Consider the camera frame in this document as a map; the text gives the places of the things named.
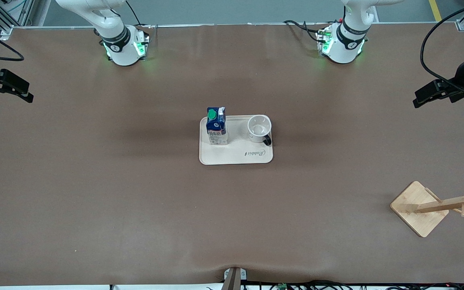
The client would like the white smiley cup black handle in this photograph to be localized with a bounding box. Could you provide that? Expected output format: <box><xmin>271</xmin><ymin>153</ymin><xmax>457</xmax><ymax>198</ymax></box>
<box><xmin>247</xmin><ymin>115</ymin><xmax>272</xmax><ymax>147</ymax></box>

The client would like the blue white milk carton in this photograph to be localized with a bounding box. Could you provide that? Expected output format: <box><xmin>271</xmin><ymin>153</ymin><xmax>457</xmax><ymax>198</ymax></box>
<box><xmin>206</xmin><ymin>107</ymin><xmax>229</xmax><ymax>145</ymax></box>

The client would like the wooden cup rack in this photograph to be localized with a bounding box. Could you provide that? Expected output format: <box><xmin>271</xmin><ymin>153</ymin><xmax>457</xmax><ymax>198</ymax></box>
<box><xmin>390</xmin><ymin>176</ymin><xmax>464</xmax><ymax>238</ymax></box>

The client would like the beige plastic tray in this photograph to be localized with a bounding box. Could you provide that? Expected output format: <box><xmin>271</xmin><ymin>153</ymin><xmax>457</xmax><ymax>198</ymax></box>
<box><xmin>199</xmin><ymin>115</ymin><xmax>274</xmax><ymax>166</ymax></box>

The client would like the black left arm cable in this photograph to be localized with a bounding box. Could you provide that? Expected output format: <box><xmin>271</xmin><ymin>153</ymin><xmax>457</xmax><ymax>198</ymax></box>
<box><xmin>420</xmin><ymin>2</ymin><xmax>464</xmax><ymax>95</ymax></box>

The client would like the black base power cable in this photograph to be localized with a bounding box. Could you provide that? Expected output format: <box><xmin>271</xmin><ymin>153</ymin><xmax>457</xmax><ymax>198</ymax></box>
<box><xmin>283</xmin><ymin>19</ymin><xmax>329</xmax><ymax>43</ymax></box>
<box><xmin>125</xmin><ymin>0</ymin><xmax>154</xmax><ymax>31</ymax></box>

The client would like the metal table edge bracket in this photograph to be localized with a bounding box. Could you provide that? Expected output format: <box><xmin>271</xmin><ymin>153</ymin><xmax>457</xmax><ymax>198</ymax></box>
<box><xmin>222</xmin><ymin>267</ymin><xmax>248</xmax><ymax>290</ymax></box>

